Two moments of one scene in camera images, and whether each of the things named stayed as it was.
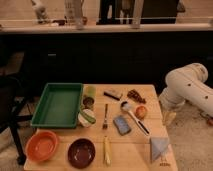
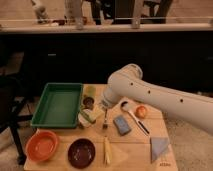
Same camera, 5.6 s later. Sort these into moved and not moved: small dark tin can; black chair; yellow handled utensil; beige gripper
Moved: beige gripper
Not moved: small dark tin can; black chair; yellow handled utensil
